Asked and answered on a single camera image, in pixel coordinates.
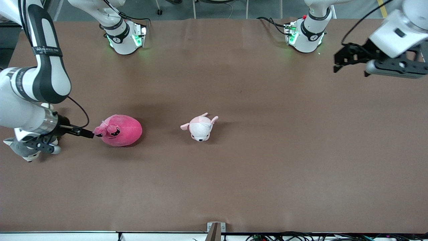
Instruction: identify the white pink plush puppy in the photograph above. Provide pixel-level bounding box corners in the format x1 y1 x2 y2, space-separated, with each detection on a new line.
180 113 219 142

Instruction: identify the black arm base cable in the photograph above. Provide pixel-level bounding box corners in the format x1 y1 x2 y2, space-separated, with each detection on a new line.
103 0 150 34
256 16 289 36

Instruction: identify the tangled black cable bundle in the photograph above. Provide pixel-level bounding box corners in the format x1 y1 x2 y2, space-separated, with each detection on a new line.
245 231 428 241

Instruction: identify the black right arm base cable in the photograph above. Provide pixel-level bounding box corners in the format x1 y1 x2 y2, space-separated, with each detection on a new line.
103 0 150 34

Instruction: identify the grey white husky plush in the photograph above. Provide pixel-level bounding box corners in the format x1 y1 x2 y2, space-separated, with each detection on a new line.
3 103 63 163

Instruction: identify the round pink plush toy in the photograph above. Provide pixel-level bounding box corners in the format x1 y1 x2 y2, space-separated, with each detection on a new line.
93 114 143 147

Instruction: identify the black left arm base cable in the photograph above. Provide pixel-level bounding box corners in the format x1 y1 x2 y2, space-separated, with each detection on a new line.
256 16 289 36

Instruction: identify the white table edge rail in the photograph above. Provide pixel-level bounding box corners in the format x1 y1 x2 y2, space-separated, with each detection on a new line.
0 231 208 241

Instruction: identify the table cover sheet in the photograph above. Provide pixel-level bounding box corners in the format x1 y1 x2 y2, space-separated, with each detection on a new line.
0 17 428 234

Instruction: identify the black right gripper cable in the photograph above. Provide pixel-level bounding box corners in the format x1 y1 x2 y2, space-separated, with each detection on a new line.
67 96 90 130

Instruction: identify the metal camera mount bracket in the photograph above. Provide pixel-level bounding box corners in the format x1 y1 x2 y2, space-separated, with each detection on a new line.
207 222 226 241

